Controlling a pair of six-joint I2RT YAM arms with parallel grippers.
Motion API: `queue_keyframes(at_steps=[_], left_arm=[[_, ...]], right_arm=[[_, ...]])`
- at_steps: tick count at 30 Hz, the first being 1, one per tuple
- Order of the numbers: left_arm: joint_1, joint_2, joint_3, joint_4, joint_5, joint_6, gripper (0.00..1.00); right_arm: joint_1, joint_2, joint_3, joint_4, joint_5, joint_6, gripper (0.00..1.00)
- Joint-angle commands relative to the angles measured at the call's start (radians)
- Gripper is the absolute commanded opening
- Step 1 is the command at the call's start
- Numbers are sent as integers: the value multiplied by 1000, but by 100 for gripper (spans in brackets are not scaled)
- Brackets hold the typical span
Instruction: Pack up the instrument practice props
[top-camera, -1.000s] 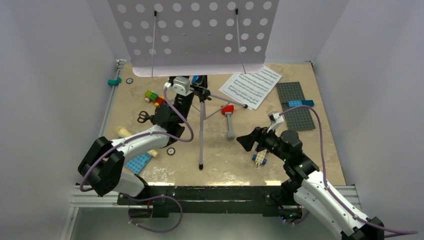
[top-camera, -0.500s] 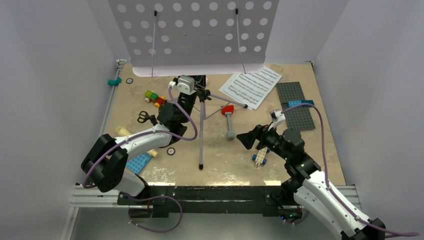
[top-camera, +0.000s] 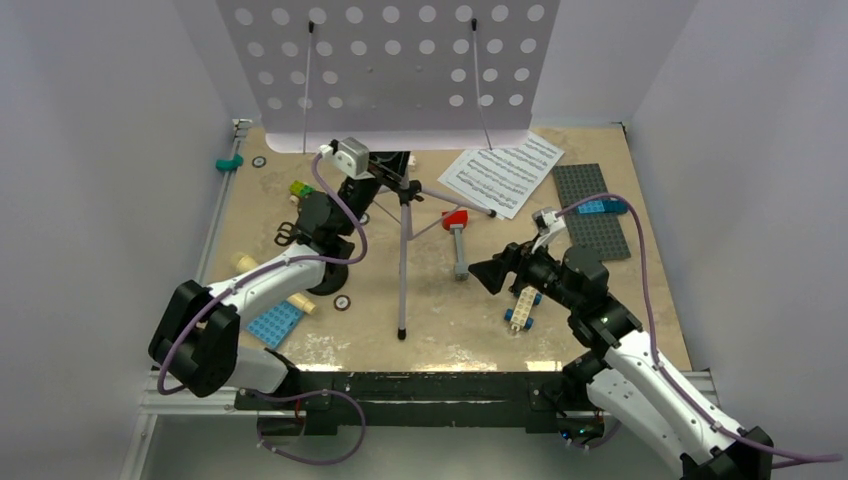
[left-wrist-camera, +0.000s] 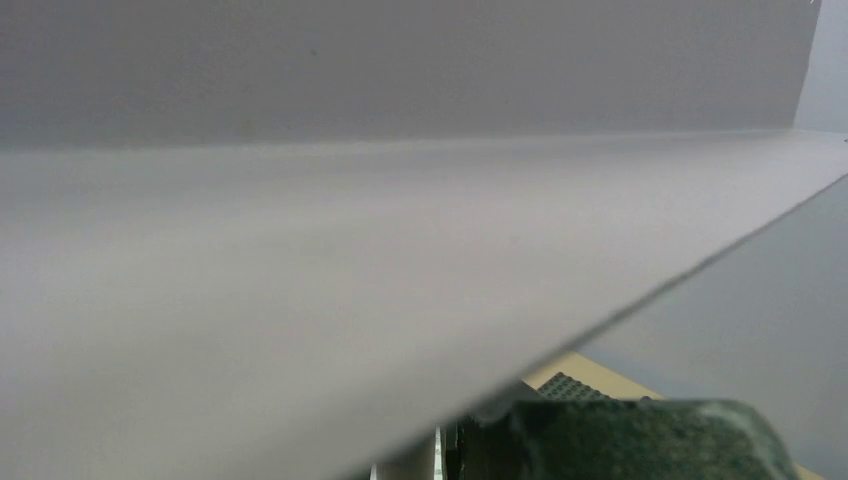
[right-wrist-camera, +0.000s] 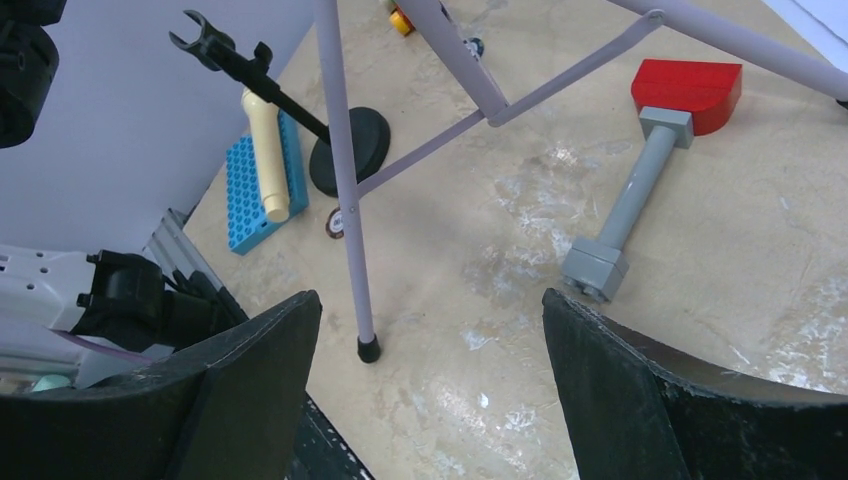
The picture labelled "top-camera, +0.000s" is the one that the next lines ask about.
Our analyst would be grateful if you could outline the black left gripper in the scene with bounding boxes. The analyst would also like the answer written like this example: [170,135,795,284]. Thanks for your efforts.
[336,129,416,238]

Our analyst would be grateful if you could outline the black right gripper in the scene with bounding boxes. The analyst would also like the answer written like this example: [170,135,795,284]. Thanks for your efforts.
[468,232,580,311]

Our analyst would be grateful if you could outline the sheet music page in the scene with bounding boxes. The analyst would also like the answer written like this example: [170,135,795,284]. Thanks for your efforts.
[457,131,566,213]

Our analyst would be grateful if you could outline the sheet music pages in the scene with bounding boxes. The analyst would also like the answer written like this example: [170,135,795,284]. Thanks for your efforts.
[437,148,554,221]

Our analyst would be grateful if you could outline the lilac music stand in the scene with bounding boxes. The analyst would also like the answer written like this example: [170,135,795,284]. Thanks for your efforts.
[215,0,563,342]

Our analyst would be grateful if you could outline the beige toy microphone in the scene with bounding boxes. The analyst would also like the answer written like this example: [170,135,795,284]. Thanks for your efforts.
[231,247,324,321]

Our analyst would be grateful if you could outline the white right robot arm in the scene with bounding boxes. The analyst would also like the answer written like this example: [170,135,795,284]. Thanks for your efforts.
[469,243,773,479]

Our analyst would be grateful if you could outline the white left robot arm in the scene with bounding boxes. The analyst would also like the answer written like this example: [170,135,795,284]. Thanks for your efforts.
[148,152,410,409]

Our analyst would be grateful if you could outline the white brick wheeled chassis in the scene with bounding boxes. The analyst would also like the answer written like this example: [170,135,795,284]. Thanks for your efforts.
[504,286,542,332]

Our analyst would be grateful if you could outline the red and grey brick hammer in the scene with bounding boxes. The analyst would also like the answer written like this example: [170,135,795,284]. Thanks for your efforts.
[441,209,469,281]

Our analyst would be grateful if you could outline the colourful brick toy car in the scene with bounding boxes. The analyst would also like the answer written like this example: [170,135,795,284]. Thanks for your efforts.
[289,181,315,205]

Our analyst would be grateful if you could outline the dark grey brick baseplate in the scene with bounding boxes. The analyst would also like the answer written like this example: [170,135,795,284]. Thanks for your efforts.
[551,164,631,261]

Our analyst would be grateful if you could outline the blue brick on baseplate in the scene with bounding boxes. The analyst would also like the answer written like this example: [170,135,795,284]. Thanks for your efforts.
[576,199,629,215]

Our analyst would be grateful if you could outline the poker chip near front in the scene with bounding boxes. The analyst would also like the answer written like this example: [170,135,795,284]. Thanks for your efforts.
[333,295,351,311]

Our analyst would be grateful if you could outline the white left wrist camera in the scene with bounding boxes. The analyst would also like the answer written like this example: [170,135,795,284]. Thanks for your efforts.
[319,137,373,180]

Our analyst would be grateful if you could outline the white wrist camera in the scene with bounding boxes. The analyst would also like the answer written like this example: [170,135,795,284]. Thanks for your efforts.
[319,137,373,180]
[531,207,566,253]

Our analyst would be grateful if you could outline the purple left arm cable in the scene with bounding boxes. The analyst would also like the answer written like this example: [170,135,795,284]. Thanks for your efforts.
[156,150,370,397]

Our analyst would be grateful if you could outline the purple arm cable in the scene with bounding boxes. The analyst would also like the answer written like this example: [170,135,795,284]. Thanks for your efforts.
[156,150,370,397]
[555,193,844,464]

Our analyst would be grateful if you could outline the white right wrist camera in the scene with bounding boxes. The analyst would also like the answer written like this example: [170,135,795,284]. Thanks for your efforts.
[531,207,566,253]

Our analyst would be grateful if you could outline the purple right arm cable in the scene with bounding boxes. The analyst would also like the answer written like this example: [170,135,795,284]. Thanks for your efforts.
[555,193,844,464]

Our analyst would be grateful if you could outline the black front base frame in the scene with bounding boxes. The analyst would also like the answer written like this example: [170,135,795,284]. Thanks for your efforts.
[235,371,609,442]

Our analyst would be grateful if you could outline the teal clamp on rail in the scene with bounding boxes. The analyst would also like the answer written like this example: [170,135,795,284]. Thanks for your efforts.
[215,154,244,173]

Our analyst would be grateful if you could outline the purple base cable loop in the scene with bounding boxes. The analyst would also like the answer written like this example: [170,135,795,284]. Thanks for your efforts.
[256,388,367,468]

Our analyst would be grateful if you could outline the aluminium left side rail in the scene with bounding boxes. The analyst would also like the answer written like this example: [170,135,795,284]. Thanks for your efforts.
[118,118,257,480]

